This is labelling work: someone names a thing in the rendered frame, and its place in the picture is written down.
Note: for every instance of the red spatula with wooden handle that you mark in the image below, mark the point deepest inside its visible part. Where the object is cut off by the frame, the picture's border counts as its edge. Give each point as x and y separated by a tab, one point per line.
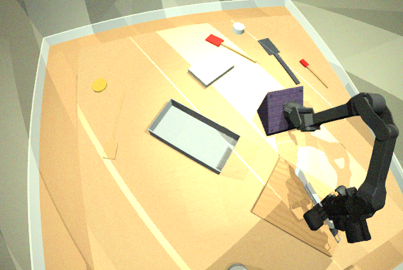
218	41

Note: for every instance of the grey cylinder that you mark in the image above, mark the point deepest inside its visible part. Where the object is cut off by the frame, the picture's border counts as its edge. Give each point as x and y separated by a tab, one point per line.
238	28

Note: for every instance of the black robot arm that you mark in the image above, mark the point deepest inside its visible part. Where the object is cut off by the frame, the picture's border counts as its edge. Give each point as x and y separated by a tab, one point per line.
357	205

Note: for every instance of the white flat block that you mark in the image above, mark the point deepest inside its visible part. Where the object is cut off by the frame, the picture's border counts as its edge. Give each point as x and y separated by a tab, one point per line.
211	68

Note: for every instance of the yellow flat disc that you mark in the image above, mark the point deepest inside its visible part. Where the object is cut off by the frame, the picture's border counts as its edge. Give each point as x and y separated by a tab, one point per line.
99	85

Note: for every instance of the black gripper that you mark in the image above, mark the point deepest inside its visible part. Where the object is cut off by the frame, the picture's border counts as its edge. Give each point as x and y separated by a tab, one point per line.
316	216

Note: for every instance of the grey spatula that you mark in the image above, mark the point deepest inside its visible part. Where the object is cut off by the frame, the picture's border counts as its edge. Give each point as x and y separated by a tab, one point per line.
271	49

